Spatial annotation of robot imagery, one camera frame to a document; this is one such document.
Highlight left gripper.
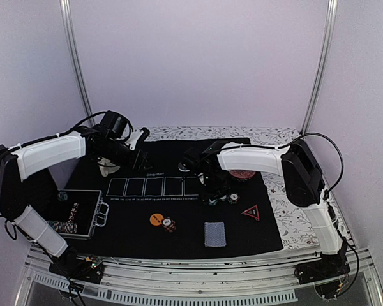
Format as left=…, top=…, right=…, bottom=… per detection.
left=98, top=138, right=156, bottom=173

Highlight black round dealer button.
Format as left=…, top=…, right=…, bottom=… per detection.
left=178, top=163, right=190, bottom=173

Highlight cream ceramic mug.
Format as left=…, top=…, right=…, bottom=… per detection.
left=98, top=158, right=120, bottom=177

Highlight lower poker chip row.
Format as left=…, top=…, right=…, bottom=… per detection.
left=47, top=221, right=78, bottom=234

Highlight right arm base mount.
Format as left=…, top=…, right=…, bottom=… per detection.
left=294, top=242, right=350, bottom=300

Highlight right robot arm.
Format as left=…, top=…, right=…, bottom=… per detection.
left=179, top=138, right=347, bottom=278

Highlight aluminium poker chip case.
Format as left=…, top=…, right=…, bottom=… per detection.
left=45, top=189, right=110, bottom=240

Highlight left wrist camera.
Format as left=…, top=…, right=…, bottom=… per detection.
left=124, top=127, right=150, bottom=151

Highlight orange big blind button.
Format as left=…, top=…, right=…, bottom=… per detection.
left=149, top=213, right=164, bottom=226

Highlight right aluminium frame post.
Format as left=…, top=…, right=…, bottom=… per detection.
left=301, top=0, right=338, bottom=134

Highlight poker chip row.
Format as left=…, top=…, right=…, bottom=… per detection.
left=47, top=221, right=78, bottom=234
left=57, top=191, right=68, bottom=201

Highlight black poker felt mat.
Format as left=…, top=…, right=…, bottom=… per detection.
left=66, top=140, right=283, bottom=259

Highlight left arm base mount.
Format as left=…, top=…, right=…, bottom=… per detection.
left=49, top=252, right=105, bottom=284

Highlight triangular all in button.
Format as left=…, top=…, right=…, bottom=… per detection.
left=241, top=205, right=260, bottom=222

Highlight upper poker chip row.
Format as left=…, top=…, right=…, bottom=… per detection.
left=57, top=191, right=68, bottom=201

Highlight blue green poker chip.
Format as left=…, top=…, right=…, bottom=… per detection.
left=227, top=193, right=240, bottom=205

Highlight red black chip stack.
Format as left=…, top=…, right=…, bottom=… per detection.
left=161, top=217, right=176, bottom=233

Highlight blue playing card deck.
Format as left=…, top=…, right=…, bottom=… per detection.
left=204, top=222, right=227, bottom=248

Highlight red patterned bowl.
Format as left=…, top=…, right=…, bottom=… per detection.
left=229, top=170, right=257, bottom=182

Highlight left aluminium frame post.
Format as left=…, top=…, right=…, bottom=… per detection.
left=59, top=0, right=93, bottom=116

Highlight aluminium frame post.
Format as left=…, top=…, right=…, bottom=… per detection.
left=59, top=0, right=93, bottom=116
left=301, top=0, right=338, bottom=134

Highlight floral patterned tablecloth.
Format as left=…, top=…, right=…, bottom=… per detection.
left=146, top=126, right=319, bottom=251

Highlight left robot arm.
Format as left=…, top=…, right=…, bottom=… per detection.
left=0, top=110, right=150, bottom=277

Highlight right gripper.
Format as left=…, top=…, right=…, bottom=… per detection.
left=196, top=171, right=231, bottom=204

